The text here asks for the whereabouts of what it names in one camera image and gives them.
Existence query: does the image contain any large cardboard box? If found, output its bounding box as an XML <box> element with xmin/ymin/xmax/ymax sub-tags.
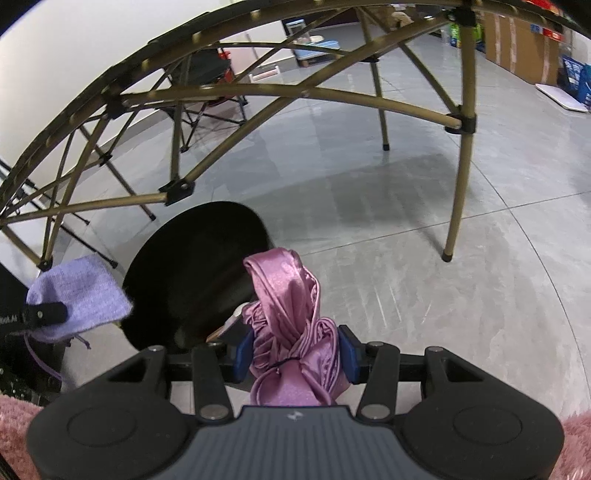
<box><xmin>482</xmin><ymin>9</ymin><xmax>566</xmax><ymax>86</ymax></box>

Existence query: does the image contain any black trash bin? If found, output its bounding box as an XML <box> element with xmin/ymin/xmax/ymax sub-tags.
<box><xmin>121</xmin><ymin>202</ymin><xmax>273</xmax><ymax>354</ymax></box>

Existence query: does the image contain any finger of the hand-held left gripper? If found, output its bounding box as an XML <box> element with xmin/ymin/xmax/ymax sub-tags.
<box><xmin>25</xmin><ymin>301</ymin><xmax>69</xmax><ymax>331</ymax></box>

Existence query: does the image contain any purple knit pouch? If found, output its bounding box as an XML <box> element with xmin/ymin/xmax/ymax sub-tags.
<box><xmin>23</xmin><ymin>257</ymin><xmax>134</xmax><ymax>381</ymax></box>

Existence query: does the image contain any tan slatted folding table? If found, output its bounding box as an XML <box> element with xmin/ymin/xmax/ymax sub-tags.
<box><xmin>0</xmin><ymin>0</ymin><xmax>591</xmax><ymax>273</ymax></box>

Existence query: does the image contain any white floor scale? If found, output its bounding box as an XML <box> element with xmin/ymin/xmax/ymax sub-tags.
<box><xmin>536</xmin><ymin>83</ymin><xmax>589</xmax><ymax>114</ymax></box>

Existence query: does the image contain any green bag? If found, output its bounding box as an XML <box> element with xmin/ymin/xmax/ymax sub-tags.
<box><xmin>448</xmin><ymin>21</ymin><xmax>485</xmax><ymax>51</ymax></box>

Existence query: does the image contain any black folding chair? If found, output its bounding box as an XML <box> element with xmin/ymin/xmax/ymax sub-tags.
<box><xmin>159</xmin><ymin>44</ymin><xmax>250</xmax><ymax>153</ymax></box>

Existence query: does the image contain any black suitcase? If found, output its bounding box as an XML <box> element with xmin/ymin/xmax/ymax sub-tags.
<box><xmin>0</xmin><ymin>265</ymin><xmax>65</xmax><ymax>407</ymax></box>

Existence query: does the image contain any pink satin cloth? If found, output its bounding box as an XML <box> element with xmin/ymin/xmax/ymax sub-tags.
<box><xmin>242</xmin><ymin>248</ymin><xmax>347</xmax><ymax>407</ymax></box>

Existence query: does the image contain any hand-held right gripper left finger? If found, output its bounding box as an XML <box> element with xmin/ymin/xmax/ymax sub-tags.
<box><xmin>106</xmin><ymin>330</ymin><xmax>254</xmax><ymax>422</ymax></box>

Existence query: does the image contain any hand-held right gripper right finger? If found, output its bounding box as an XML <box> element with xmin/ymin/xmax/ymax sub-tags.
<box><xmin>338</xmin><ymin>324</ymin><xmax>483</xmax><ymax>422</ymax></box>

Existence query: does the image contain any blue printed bag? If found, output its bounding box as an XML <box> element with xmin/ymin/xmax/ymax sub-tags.
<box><xmin>558</xmin><ymin>54</ymin><xmax>591</xmax><ymax>107</ymax></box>

